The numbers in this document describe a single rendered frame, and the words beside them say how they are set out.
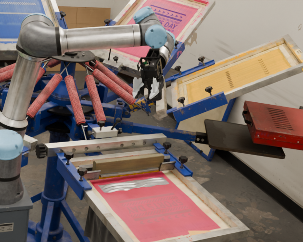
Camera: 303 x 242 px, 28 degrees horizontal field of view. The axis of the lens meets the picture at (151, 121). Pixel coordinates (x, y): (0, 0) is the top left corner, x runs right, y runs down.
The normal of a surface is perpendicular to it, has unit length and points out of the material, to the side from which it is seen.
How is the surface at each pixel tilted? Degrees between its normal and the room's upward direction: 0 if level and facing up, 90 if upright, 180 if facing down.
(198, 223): 0
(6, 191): 73
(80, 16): 82
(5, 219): 90
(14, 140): 8
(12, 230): 90
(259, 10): 90
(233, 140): 0
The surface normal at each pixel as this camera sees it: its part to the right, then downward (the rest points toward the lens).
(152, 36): 0.15, 0.41
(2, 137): 0.18, -0.84
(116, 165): 0.49, 0.42
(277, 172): -0.86, 0.07
